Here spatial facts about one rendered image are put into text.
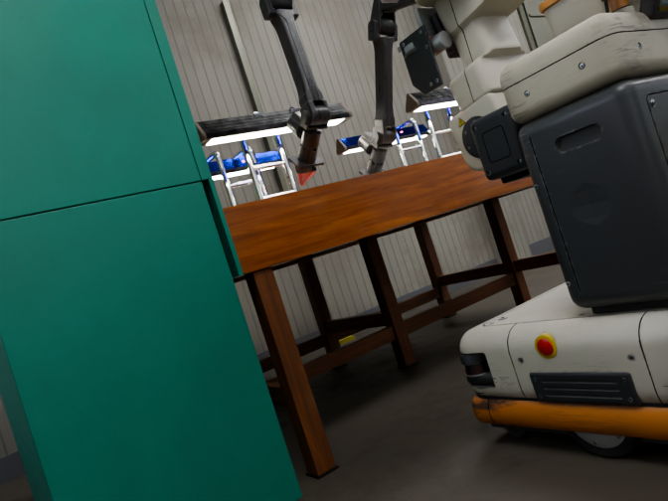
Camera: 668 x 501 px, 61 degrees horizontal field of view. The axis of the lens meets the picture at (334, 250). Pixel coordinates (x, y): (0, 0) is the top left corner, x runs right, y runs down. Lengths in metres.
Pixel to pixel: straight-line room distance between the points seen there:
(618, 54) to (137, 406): 1.18
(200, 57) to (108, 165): 2.68
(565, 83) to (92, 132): 1.03
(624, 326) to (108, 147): 1.17
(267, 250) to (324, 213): 0.22
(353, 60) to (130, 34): 3.25
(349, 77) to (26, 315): 3.62
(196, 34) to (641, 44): 3.31
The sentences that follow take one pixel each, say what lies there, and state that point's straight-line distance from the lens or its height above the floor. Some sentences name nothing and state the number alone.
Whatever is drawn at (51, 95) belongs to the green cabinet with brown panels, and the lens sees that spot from 1.49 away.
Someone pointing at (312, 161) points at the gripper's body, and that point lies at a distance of 1.82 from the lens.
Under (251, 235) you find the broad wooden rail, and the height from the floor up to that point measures 0.68.
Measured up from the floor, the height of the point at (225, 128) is 1.07.
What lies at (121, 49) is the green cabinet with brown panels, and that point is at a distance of 1.57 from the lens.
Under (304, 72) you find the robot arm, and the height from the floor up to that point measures 1.11.
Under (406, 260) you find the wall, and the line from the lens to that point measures 4.41.
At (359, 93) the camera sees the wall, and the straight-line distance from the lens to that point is 4.60.
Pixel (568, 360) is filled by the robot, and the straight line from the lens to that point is 1.25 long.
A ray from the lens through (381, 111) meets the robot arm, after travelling 2.13.
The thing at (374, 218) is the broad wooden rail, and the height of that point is 0.63.
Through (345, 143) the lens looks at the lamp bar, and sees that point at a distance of 2.91.
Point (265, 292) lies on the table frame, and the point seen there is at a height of 0.52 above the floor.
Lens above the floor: 0.55
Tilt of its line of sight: 1 degrees up
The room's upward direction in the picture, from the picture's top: 18 degrees counter-clockwise
